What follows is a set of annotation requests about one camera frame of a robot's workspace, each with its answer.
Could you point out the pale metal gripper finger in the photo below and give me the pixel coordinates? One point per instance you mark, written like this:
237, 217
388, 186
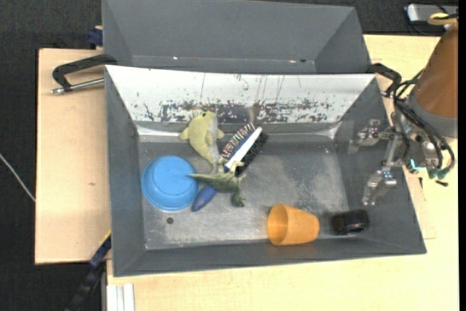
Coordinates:
378, 185
372, 133

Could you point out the black toy car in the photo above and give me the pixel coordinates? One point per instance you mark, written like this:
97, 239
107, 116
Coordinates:
349, 222

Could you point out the grey metal bin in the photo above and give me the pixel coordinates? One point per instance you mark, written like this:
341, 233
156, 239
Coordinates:
298, 175

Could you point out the orange plastic cup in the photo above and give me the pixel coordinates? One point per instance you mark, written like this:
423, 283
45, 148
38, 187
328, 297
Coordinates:
295, 226

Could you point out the blue and white brush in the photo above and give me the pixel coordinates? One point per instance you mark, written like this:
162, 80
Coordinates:
245, 149

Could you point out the green toy dinosaur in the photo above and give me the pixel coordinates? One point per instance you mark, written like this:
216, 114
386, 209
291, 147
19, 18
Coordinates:
224, 181

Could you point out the yellow-green plush dolphin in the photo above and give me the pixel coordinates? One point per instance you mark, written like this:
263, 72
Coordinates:
202, 134

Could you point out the blue plastic bowl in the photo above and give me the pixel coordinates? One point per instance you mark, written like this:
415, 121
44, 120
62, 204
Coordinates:
167, 182

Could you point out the pale wood board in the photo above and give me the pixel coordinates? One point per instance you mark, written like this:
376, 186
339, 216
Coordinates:
73, 156

